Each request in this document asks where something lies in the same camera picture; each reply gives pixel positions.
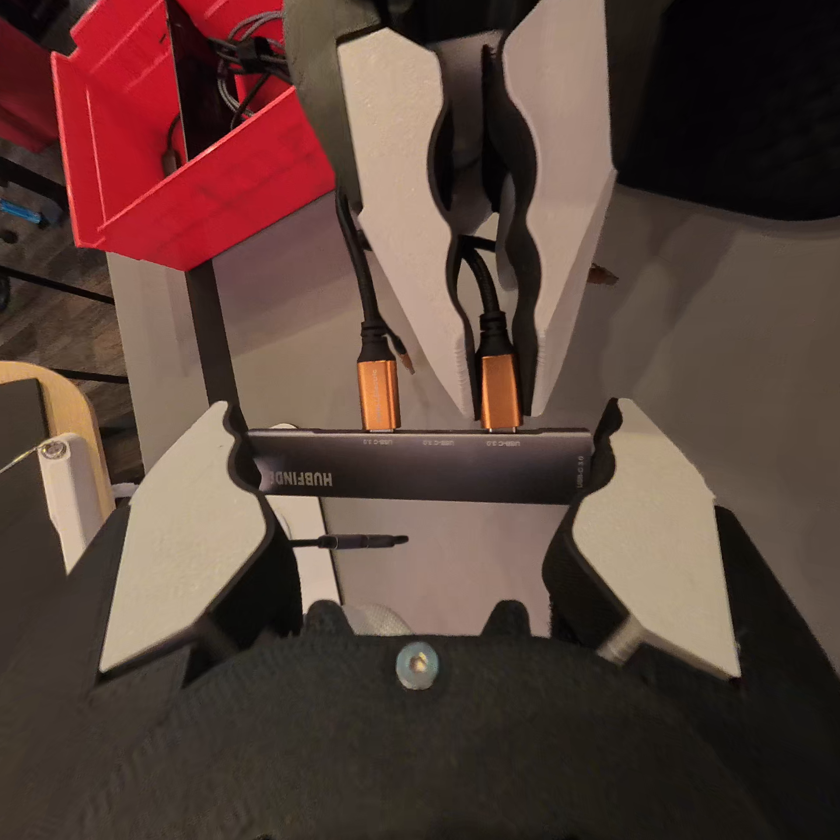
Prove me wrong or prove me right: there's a red plastic bin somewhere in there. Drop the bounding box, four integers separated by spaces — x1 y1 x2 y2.
50 0 338 273

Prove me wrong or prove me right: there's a grey braided cable silver plug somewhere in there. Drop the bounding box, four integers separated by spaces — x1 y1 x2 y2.
162 7 292 174

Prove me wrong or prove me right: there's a small dark grey usb hub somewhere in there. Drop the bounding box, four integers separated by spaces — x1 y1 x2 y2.
243 423 607 506

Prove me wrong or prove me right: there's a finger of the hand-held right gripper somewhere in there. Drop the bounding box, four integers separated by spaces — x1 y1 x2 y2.
495 0 620 418
338 29 483 424

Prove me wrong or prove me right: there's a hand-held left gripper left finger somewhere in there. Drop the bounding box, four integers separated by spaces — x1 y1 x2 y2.
99 401 299 679

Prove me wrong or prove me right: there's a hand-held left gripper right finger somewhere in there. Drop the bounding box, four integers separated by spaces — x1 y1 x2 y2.
542 398 742 683

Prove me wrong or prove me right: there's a red storage crate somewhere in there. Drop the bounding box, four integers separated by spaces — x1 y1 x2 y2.
0 16 63 154

